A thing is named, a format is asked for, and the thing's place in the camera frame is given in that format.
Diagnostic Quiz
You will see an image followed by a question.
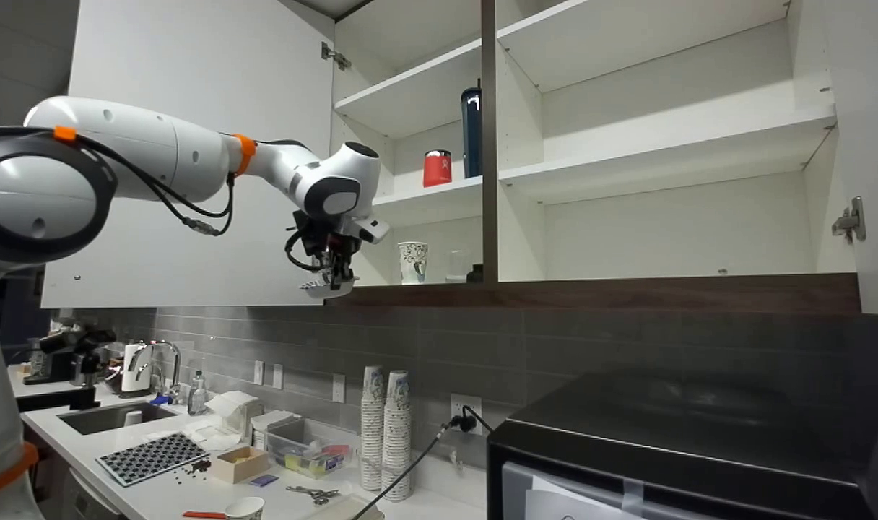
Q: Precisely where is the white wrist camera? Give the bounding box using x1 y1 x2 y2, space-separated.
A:
353 214 395 245

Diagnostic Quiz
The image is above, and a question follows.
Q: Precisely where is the chrome faucet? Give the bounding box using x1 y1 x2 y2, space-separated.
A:
148 336 185 399

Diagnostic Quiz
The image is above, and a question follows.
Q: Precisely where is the printed white paper cup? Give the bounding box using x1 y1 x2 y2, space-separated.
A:
395 239 431 288

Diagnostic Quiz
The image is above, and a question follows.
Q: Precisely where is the metal cabinet door hinge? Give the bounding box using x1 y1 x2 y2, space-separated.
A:
828 195 868 245
317 39 353 71

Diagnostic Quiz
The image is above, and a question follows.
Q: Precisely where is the red cup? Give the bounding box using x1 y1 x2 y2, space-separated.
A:
421 148 454 190

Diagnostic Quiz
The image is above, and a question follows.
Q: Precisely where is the stack of printed paper cups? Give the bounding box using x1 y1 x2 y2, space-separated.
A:
377 370 416 502
357 363 389 493

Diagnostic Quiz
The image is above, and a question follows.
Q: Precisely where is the small clear bottle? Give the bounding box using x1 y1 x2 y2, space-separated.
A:
185 367 210 419

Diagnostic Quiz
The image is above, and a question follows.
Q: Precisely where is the small wooden box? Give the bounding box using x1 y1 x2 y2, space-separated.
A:
204 442 272 489

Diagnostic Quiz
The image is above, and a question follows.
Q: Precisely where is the black coffee machine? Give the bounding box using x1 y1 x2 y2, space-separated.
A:
19 320 122 389

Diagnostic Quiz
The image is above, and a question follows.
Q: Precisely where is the white wall cabinet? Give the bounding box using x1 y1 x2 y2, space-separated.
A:
320 0 867 314

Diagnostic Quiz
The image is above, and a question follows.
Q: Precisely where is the black dotted drying mat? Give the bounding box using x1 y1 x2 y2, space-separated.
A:
96 429 213 492

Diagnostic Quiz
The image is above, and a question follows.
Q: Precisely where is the pile of white napkins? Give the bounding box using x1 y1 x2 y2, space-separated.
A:
204 386 265 445

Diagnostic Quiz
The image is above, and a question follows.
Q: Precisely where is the white cabinet door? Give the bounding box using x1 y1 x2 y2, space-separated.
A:
788 0 878 318
39 0 337 312

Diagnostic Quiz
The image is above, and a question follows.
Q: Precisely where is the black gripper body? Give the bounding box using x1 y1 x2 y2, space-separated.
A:
297 210 364 263

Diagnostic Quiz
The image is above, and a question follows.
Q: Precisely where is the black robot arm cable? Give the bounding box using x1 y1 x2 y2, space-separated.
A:
73 130 240 239

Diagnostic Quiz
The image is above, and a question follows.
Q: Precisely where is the clear plastic container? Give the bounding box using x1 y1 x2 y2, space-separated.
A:
263 414 353 483

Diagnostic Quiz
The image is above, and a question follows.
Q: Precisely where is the black microwave oven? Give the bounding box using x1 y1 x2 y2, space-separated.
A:
483 367 878 520

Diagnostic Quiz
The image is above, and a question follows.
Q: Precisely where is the dark blue tumbler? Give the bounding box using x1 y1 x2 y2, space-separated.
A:
460 78 484 182

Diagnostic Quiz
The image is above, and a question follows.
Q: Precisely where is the white electric kettle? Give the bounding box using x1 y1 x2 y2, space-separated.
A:
117 340 156 399

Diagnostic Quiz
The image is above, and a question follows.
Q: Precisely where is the steel sink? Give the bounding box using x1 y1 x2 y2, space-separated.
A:
54 399 178 438

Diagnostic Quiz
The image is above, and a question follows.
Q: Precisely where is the black power cable with plug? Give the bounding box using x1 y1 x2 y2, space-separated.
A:
347 403 496 520

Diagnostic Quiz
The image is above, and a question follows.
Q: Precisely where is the white plastic tub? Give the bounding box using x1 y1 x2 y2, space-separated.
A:
249 408 307 451

